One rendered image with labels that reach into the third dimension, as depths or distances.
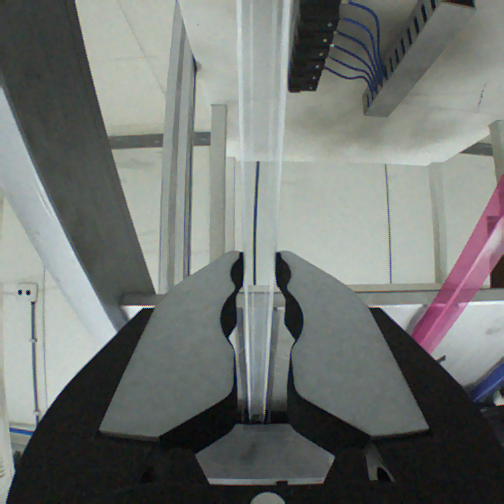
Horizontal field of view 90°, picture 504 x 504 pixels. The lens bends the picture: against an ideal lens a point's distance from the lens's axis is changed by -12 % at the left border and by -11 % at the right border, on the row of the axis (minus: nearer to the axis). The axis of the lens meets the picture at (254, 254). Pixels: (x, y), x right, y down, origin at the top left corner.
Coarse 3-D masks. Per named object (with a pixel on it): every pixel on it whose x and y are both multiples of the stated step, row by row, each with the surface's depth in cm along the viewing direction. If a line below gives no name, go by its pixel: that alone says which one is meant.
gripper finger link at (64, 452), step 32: (128, 352) 7; (96, 384) 6; (64, 416) 5; (96, 416) 5; (32, 448) 5; (64, 448) 5; (96, 448) 5; (128, 448) 5; (160, 448) 5; (32, 480) 4; (64, 480) 4; (96, 480) 4; (128, 480) 4; (160, 480) 5
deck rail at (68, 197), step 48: (0, 0) 7; (48, 0) 9; (0, 48) 7; (48, 48) 9; (0, 96) 8; (48, 96) 10; (96, 96) 13; (0, 144) 9; (48, 144) 10; (96, 144) 13; (48, 192) 10; (96, 192) 14; (48, 240) 11; (96, 240) 14; (96, 288) 14; (144, 288) 20; (96, 336) 16
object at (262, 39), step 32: (256, 0) 6; (288, 0) 6; (256, 32) 7; (288, 32) 7; (256, 64) 7; (256, 96) 8; (256, 128) 8; (256, 160) 9; (256, 192) 10; (256, 224) 11; (256, 256) 12; (256, 288) 13; (256, 320) 15; (256, 352) 17; (256, 384) 20; (256, 416) 24
